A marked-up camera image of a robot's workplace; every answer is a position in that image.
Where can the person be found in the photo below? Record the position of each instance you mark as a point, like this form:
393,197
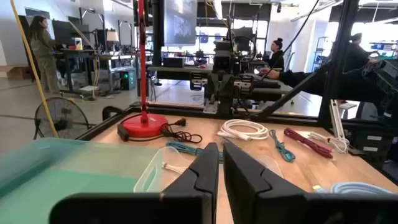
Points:
276,59
43,46
354,56

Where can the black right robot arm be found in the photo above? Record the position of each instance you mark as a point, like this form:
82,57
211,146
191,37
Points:
222,62

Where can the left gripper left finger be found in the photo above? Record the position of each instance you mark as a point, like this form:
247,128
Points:
186,205

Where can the black storage crate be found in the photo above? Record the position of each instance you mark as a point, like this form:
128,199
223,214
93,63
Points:
373,143

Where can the black floor fan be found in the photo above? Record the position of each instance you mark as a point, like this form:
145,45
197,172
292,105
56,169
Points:
62,118

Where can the black mini computer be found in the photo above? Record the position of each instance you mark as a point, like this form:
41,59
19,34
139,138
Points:
173,62

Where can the background work desk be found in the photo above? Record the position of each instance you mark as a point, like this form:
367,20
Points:
102,57

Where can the white metal bracket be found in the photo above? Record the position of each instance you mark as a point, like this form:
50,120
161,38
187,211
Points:
335,121

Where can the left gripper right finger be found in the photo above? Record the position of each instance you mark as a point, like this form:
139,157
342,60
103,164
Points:
264,202

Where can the green translucent plastic bin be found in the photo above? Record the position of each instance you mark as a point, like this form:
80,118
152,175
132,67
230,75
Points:
62,186

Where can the grey side desk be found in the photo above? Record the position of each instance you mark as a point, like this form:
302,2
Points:
174,69

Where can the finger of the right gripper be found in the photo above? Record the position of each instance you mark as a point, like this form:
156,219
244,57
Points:
229,88
213,88

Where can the computer monitor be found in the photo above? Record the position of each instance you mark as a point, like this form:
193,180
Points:
180,21

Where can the red desk lamp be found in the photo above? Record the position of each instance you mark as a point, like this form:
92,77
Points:
144,126

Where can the black computer tower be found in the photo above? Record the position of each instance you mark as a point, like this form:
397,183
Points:
127,81

